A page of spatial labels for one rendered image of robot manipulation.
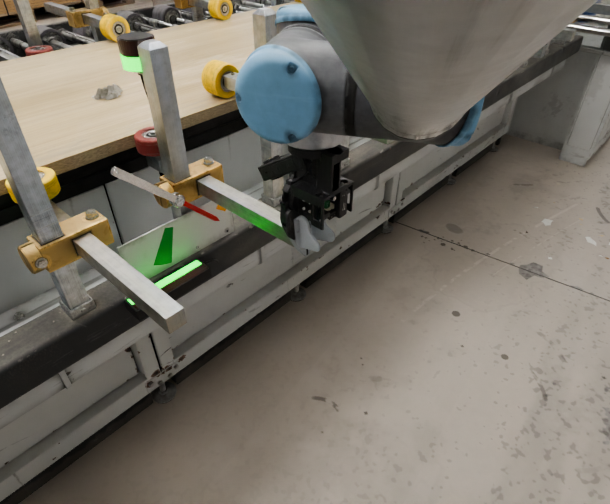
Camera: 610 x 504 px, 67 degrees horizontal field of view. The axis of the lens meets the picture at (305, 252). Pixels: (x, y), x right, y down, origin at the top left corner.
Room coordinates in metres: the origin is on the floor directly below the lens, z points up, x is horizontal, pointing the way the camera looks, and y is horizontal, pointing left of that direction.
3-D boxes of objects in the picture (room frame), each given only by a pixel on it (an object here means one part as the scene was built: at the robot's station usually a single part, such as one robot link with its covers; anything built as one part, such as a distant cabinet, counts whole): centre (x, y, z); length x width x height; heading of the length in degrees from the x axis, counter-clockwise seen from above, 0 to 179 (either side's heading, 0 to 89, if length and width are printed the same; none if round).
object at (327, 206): (0.60, -0.02, 0.97); 0.09 x 0.08 x 0.12; 48
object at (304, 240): (0.59, 0.00, 0.86); 0.06 x 0.03 x 0.09; 48
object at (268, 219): (0.77, 0.17, 0.84); 0.43 x 0.03 x 0.04; 48
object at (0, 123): (0.60, 0.41, 0.89); 0.04 x 0.04 x 0.48; 48
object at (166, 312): (0.58, 0.34, 0.84); 0.44 x 0.03 x 0.04; 48
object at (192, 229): (0.74, 0.25, 0.75); 0.26 x 0.01 x 0.10; 138
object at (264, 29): (0.97, 0.08, 0.89); 0.04 x 0.04 x 0.48; 48
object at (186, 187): (0.80, 0.23, 0.85); 0.14 x 0.06 x 0.05; 138
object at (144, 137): (0.90, 0.31, 0.85); 0.08 x 0.08 x 0.11
